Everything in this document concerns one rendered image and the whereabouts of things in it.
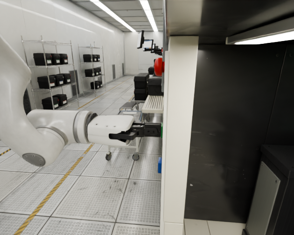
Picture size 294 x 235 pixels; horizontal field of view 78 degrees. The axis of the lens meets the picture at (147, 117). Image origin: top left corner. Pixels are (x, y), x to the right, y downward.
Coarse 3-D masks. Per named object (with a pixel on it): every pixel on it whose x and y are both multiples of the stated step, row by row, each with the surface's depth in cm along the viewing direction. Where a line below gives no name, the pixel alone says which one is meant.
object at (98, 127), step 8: (88, 120) 43; (96, 120) 44; (104, 120) 44; (112, 120) 44; (120, 120) 45; (128, 120) 45; (88, 128) 42; (96, 128) 42; (104, 128) 41; (112, 128) 41; (120, 128) 41; (128, 128) 42; (88, 136) 42; (96, 136) 42; (104, 136) 42; (104, 144) 42; (112, 144) 42; (120, 144) 42; (128, 144) 42
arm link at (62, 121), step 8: (32, 112) 45; (40, 112) 45; (48, 112) 45; (56, 112) 45; (64, 112) 45; (72, 112) 45; (32, 120) 44; (40, 120) 44; (48, 120) 43; (56, 120) 43; (64, 120) 43; (72, 120) 43; (56, 128) 42; (64, 128) 43; (72, 128) 43; (64, 136) 43; (72, 136) 43
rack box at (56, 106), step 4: (44, 100) 416; (48, 100) 415; (56, 100) 434; (44, 104) 420; (48, 104) 418; (56, 104) 434; (44, 108) 423; (48, 108) 422; (52, 108) 421; (56, 108) 436
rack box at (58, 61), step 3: (51, 54) 418; (54, 54) 420; (57, 54) 435; (54, 57) 420; (57, 57) 433; (54, 60) 423; (57, 60) 434; (54, 63) 425; (57, 63) 436; (60, 63) 449
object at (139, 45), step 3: (141, 30) 298; (141, 33) 295; (138, 36) 330; (141, 36) 297; (138, 39) 327; (141, 39) 298; (138, 42) 324; (141, 42) 299; (138, 45) 321; (141, 45) 301; (138, 48) 334; (144, 48) 320; (147, 48) 317; (150, 48) 315; (153, 48) 313; (156, 51) 318; (159, 51) 319
